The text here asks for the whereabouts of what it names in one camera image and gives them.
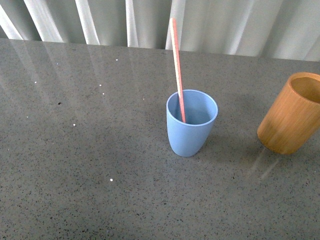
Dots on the light blue plastic cup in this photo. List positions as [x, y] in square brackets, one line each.
[201, 110]

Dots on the pink chopstick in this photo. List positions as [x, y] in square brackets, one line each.
[177, 66]

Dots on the bamboo wooden chopstick holder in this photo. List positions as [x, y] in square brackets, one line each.
[294, 115]

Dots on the white pleated curtain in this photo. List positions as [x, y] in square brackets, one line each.
[282, 29]

